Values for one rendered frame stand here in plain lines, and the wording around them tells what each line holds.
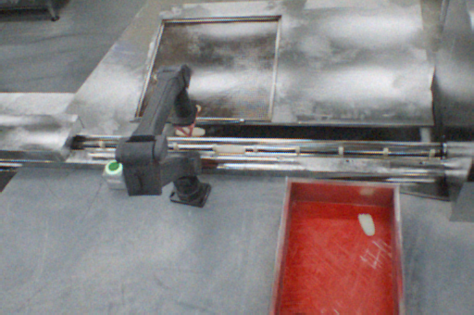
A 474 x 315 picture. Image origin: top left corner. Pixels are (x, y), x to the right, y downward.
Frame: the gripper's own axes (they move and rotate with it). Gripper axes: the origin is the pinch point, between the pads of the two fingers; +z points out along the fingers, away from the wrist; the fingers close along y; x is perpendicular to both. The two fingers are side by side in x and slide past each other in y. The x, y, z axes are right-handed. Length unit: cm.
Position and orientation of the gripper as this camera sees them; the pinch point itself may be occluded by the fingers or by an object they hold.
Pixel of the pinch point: (190, 130)
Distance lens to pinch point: 157.4
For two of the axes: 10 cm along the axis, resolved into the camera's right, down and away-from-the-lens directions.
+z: 1.3, 6.5, 7.5
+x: -9.8, -0.2, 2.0
